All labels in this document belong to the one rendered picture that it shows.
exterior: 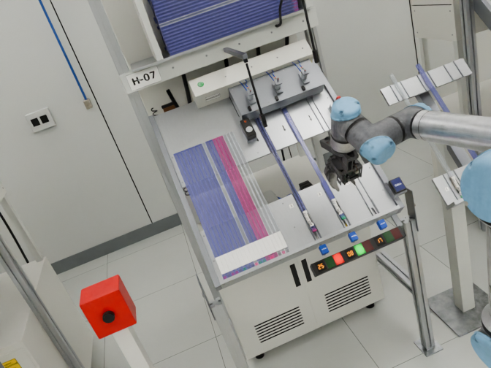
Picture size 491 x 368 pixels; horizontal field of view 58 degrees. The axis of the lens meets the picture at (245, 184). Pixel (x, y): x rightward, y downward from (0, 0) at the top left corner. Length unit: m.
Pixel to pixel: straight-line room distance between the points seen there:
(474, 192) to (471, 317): 1.39
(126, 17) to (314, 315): 1.47
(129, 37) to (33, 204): 1.91
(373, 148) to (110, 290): 0.98
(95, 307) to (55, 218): 1.94
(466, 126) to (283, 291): 1.17
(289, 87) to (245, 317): 0.98
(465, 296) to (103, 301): 1.48
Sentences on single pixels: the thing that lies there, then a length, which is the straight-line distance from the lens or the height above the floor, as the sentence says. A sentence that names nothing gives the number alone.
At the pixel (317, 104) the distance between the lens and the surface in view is 1.78.
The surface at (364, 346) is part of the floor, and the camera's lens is 2.15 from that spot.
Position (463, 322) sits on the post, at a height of 0.01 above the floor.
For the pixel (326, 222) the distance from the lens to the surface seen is 1.56.
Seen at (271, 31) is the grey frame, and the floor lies 1.35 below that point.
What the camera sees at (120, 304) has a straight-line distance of 1.63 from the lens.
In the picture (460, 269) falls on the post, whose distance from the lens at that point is 2.09.
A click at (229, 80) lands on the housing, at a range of 1.74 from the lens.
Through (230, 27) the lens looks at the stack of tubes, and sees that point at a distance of 1.71.
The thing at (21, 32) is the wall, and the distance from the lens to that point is 3.23.
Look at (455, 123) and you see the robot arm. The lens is 1.10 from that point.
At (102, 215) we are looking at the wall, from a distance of 3.48.
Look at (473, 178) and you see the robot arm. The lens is 0.87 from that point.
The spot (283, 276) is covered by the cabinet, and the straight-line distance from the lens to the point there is 1.94.
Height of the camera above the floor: 1.59
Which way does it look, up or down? 25 degrees down
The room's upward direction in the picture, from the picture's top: 19 degrees counter-clockwise
